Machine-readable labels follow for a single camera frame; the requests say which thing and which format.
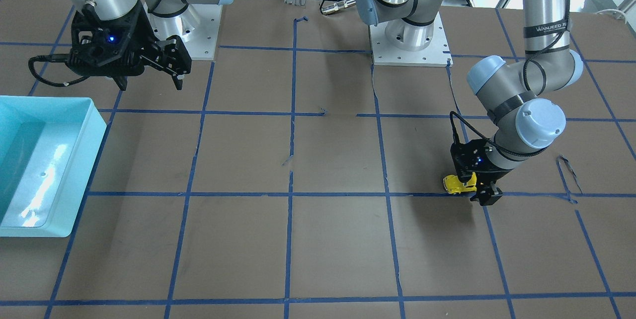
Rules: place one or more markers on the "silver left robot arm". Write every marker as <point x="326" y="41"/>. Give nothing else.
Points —
<point x="511" y="94"/>

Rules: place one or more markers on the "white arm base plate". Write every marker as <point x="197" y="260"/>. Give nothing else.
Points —
<point x="198" y="26"/>
<point x="397" y="43"/>

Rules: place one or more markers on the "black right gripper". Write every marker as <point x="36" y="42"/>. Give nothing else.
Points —
<point x="142" y="40"/>

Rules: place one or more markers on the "light blue plastic bin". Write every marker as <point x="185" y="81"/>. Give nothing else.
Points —
<point x="48" y="147"/>

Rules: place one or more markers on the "yellow toy beetle car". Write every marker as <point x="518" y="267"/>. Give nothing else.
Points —
<point x="453" y="185"/>

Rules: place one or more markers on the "brown paper table cover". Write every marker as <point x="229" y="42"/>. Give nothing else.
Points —
<point x="294" y="178"/>

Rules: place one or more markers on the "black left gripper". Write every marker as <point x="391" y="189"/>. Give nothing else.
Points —
<point x="493" y="176"/>

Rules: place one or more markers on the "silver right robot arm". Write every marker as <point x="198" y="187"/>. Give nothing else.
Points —
<point x="111" y="9"/>

